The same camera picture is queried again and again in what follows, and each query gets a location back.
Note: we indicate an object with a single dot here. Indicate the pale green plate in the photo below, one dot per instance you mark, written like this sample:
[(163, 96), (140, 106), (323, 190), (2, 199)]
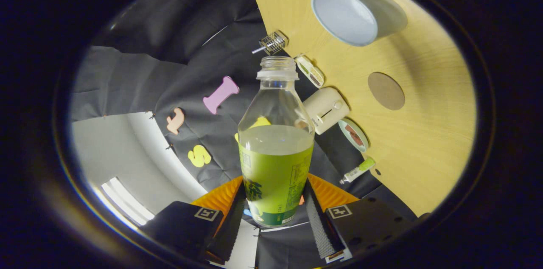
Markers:
[(348, 139)]

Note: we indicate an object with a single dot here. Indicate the brown food piece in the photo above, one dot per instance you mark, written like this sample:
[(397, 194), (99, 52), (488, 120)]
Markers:
[(350, 130), (359, 140)]

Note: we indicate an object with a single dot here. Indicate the white toaster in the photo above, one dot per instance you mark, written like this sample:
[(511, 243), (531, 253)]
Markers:
[(326, 110)]

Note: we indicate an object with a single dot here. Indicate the white cup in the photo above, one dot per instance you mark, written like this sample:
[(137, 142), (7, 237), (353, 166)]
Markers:
[(345, 16)]

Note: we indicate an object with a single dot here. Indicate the white straw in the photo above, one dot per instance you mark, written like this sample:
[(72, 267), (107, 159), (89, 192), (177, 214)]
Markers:
[(258, 50)]

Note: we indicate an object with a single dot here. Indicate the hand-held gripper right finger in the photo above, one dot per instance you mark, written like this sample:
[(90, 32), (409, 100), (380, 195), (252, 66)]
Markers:
[(318, 226)]

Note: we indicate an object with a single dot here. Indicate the small white green bottle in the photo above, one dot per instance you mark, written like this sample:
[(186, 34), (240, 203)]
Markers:
[(358, 170)]

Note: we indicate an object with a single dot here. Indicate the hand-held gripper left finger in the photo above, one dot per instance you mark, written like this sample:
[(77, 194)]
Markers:
[(225, 231)]

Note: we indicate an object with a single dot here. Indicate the round brown coaster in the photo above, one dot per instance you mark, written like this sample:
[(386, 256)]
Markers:
[(386, 91)]

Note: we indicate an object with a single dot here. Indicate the white divided tray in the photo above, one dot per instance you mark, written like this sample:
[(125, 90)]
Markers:
[(309, 71)]

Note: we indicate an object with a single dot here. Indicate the clear juice bottle green label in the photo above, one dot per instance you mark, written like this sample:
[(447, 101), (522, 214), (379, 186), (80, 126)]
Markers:
[(275, 171)]

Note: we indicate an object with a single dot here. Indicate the black backdrop cloth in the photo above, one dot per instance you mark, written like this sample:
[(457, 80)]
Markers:
[(169, 69)]

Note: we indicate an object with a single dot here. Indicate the wooden table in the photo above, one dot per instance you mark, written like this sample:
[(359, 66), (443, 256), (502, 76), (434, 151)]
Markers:
[(424, 141)]

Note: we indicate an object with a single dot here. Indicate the ceiling light panel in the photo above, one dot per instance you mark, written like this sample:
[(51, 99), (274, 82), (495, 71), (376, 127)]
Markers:
[(127, 203)]

